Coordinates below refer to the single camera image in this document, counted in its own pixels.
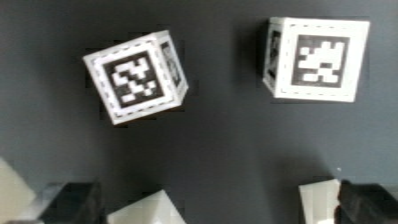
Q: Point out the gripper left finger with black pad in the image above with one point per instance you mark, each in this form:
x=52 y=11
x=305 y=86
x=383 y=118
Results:
x=67 y=204

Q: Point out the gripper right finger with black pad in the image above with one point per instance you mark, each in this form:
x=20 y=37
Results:
x=369 y=205

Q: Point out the white chair back frame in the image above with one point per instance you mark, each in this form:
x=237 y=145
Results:
x=150 y=211

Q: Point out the white tagged cube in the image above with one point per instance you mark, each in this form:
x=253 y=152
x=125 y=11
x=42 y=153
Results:
x=139 y=78
x=313 y=58

